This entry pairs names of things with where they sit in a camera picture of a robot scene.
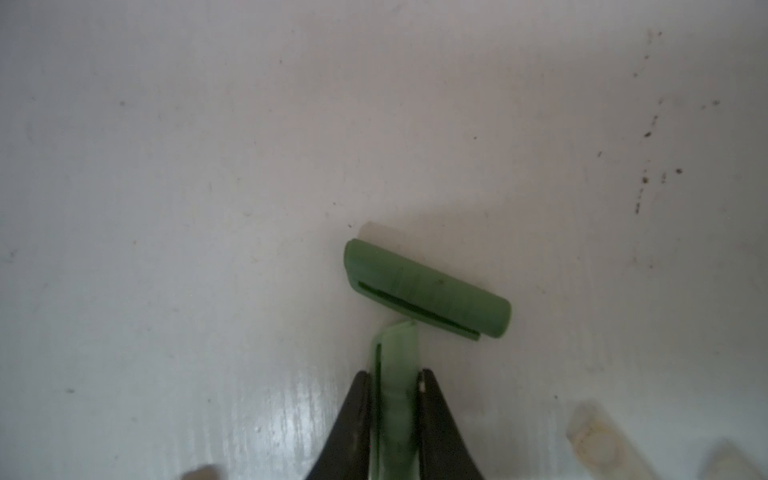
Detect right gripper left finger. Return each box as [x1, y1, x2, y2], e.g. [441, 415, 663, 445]
[306, 371, 372, 480]

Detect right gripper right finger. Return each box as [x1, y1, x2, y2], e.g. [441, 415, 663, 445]
[417, 369, 483, 480]

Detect light green pen cap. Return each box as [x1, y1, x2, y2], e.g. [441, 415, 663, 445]
[369, 321, 420, 479]

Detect clear pen cap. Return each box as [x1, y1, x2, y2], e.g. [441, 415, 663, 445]
[565, 401, 657, 480]

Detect dark green pen cap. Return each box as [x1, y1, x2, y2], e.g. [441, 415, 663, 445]
[343, 239, 512, 340]

